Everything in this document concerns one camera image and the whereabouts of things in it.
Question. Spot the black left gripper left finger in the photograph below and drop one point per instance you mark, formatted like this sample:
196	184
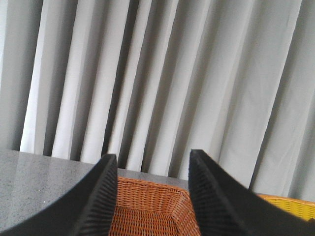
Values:
87	209

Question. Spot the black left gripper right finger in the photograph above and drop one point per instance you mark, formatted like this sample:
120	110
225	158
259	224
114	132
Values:
224	207

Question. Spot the brown wicker basket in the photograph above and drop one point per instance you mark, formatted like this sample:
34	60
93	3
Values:
145	208

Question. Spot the yellow woven basket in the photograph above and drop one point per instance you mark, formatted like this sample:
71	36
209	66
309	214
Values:
300	208

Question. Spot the grey pleated curtain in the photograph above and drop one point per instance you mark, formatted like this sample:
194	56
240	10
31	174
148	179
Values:
150	80

